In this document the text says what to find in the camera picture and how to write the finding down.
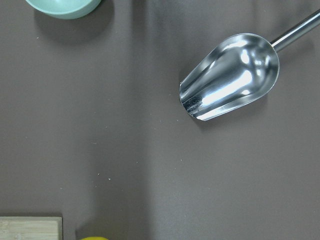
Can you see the steel scoop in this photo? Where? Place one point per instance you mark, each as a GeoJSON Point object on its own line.
{"type": "Point", "coordinates": [240, 70]}

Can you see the yellow lemon outer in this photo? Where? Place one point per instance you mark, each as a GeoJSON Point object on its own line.
{"type": "Point", "coordinates": [94, 238]}

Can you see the mint green bowl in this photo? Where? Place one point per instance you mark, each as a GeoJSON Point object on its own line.
{"type": "Point", "coordinates": [65, 9]}

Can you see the wooden cutting board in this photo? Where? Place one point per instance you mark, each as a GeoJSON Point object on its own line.
{"type": "Point", "coordinates": [31, 228]}

